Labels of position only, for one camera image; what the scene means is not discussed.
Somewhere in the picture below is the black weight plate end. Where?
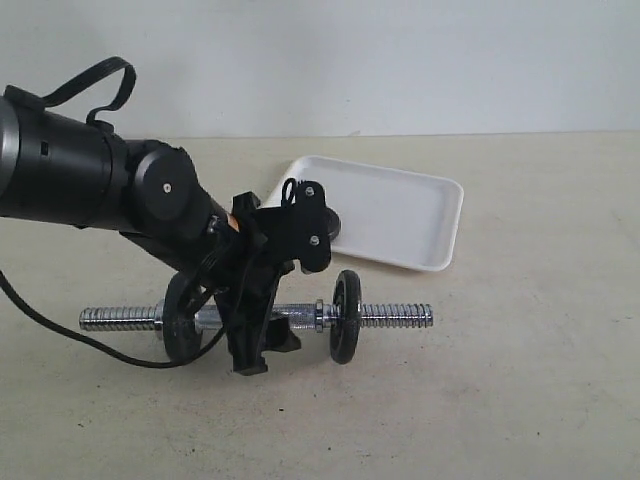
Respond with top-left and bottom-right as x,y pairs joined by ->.
161,272 -> 226,365
329,270 -> 362,365

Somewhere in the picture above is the white plastic tray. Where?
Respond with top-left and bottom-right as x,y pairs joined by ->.
263,155 -> 464,272

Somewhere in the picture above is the chrome star collar nut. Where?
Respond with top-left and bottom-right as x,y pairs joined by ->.
153,300 -> 164,341

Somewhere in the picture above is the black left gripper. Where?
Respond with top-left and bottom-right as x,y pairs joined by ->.
189,191 -> 302,375

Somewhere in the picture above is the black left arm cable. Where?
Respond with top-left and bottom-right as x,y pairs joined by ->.
0,55 -> 241,370

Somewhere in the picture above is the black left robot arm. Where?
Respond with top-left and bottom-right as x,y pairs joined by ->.
1,86 -> 324,376

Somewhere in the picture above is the black weight plate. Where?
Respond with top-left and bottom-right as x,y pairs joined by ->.
325,207 -> 342,242

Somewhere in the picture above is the chrome threaded dumbbell bar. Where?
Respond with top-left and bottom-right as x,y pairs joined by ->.
78,300 -> 433,332

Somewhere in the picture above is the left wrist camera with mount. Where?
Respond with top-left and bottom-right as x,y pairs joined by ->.
254,177 -> 331,273

